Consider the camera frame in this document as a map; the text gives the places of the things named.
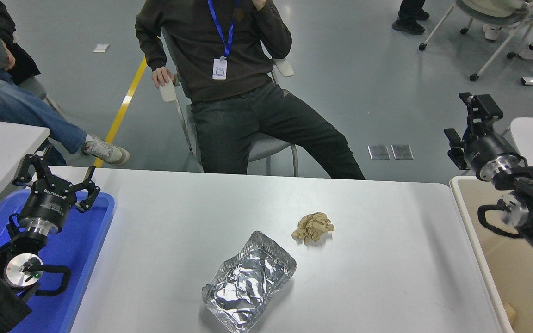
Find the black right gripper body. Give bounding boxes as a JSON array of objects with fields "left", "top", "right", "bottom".
[{"left": 464, "top": 135, "right": 514, "bottom": 171}]

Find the blue lanyard with badge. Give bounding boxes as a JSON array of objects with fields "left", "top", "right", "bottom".
[{"left": 207, "top": 0, "right": 240, "bottom": 80}]

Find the tan scrap in bin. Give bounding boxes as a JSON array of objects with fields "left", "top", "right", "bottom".
[{"left": 502, "top": 301, "right": 518, "bottom": 329}]

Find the person in black shoes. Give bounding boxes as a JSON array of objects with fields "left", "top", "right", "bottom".
[{"left": 391, "top": 0, "right": 431, "bottom": 35}]

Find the blue plastic tray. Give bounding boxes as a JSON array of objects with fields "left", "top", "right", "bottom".
[{"left": 0, "top": 190, "right": 117, "bottom": 333}]

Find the grey chair with white armrests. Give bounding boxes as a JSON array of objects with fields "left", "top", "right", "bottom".
[{"left": 159, "top": 28, "right": 299, "bottom": 177}]

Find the person with lanyard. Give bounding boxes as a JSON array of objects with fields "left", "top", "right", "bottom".
[{"left": 135, "top": 0, "right": 366, "bottom": 180}]

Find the large pale bin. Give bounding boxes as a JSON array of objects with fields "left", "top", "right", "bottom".
[{"left": 450, "top": 175, "right": 533, "bottom": 333}]

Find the foil tray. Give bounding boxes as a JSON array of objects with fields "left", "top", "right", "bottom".
[{"left": 202, "top": 230, "right": 298, "bottom": 333}]

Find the white side table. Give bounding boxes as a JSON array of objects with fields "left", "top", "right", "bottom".
[{"left": 0, "top": 118, "right": 50, "bottom": 218}]

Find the tan paper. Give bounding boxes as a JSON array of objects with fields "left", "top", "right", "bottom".
[{"left": 292, "top": 212, "right": 335, "bottom": 246}]

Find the white framed wheeled chair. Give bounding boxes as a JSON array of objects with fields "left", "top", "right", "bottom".
[{"left": 418, "top": 0, "right": 533, "bottom": 83}]

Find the grey wheeled chair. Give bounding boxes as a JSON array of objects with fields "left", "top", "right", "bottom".
[{"left": 17, "top": 76, "right": 68, "bottom": 121}]

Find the lanyard person's right hand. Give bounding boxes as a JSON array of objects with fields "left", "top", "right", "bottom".
[{"left": 151, "top": 66, "right": 177, "bottom": 88}]

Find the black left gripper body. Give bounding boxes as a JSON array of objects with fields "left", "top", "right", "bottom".
[{"left": 18, "top": 178, "right": 78, "bottom": 228}]

